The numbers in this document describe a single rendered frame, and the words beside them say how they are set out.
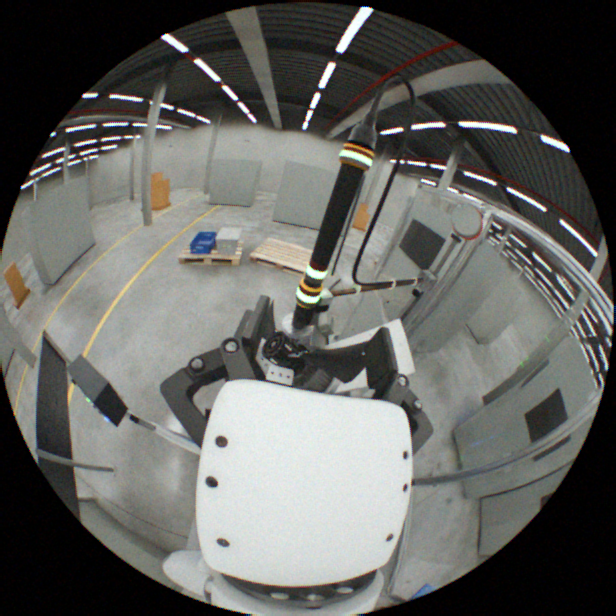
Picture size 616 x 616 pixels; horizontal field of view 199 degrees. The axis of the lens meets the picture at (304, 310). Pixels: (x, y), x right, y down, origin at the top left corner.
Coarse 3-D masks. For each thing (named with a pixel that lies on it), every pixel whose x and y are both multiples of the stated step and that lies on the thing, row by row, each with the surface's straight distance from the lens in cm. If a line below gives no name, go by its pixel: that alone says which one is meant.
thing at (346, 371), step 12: (336, 348) 58; (348, 348) 54; (360, 348) 51; (312, 360) 50; (324, 360) 48; (336, 360) 47; (348, 360) 45; (360, 360) 44; (336, 372) 42; (348, 372) 41; (360, 372) 41
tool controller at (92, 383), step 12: (84, 360) 91; (72, 372) 90; (84, 372) 86; (96, 372) 82; (84, 384) 82; (96, 384) 78; (108, 384) 76; (96, 396) 75; (108, 396) 78; (120, 396) 89; (108, 408) 81; (120, 408) 85; (120, 420) 88
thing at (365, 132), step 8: (368, 112) 30; (368, 120) 29; (376, 120) 30; (360, 128) 27; (368, 128) 28; (352, 136) 27; (360, 136) 27; (368, 136) 27; (376, 136) 28; (352, 144) 30; (360, 144) 30; (368, 144) 27; (296, 304) 35; (296, 312) 36; (304, 312) 35; (296, 320) 37; (304, 320) 37; (296, 328) 39
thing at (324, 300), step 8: (320, 296) 36; (328, 296) 36; (320, 304) 36; (312, 312) 38; (320, 312) 37; (288, 320) 40; (312, 320) 39; (288, 328) 39; (304, 328) 40; (312, 328) 41; (296, 336) 38; (304, 336) 39
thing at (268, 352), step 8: (272, 336) 68; (280, 336) 66; (288, 336) 64; (264, 344) 69; (280, 344) 62; (288, 344) 62; (296, 344) 66; (264, 352) 66; (272, 352) 63; (280, 352) 60; (288, 352) 62; (296, 352) 64; (280, 360) 62; (288, 360) 63; (296, 360) 67; (304, 360) 66; (288, 368) 68; (296, 368) 66
